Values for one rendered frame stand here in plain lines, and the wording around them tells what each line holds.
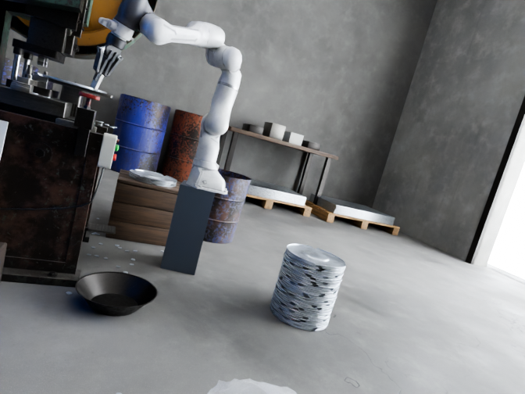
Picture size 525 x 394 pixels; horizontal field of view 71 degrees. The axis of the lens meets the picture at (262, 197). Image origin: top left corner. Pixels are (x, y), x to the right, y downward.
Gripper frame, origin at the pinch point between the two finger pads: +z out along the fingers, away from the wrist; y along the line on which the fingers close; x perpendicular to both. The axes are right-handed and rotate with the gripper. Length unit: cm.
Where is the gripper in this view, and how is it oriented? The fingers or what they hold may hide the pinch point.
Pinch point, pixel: (97, 80)
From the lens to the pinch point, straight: 176.8
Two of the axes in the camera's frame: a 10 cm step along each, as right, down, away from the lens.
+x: -7.7, -5.8, 2.6
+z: -5.3, 8.1, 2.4
